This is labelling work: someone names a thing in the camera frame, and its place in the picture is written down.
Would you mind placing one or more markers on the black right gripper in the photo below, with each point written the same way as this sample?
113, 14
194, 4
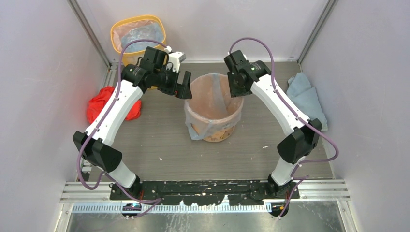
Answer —
234, 93

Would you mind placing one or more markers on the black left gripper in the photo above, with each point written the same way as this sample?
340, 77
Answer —
182, 91

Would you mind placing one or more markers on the light blue trash bag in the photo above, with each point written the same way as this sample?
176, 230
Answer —
211, 105

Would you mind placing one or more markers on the orange round trash bin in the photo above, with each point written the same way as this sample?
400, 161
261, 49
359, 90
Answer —
215, 134

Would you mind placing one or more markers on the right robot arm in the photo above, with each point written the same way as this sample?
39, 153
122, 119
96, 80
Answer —
301, 133

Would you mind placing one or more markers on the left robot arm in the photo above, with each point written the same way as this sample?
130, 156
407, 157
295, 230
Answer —
157, 68

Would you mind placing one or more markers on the blue bag inside yellow bin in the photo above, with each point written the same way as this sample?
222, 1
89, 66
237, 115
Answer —
151, 31

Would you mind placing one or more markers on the red crumpled trash bag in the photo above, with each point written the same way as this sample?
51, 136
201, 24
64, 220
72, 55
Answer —
98, 102

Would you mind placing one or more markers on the folded blue bag in corner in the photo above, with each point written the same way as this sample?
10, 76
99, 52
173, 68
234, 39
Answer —
304, 96

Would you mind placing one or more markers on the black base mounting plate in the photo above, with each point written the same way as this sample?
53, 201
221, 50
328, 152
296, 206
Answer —
206, 192

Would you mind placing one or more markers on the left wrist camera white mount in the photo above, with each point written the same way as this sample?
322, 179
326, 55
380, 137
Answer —
174, 59

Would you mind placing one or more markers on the slotted white cable duct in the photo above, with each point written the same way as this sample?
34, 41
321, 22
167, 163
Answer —
123, 207

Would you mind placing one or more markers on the right aluminium frame post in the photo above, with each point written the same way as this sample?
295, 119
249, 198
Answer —
329, 6

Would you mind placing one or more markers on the aluminium frame post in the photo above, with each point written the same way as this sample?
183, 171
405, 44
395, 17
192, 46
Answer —
88, 30
329, 6

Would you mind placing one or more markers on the left aluminium frame post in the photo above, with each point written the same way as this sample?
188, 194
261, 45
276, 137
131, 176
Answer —
88, 30

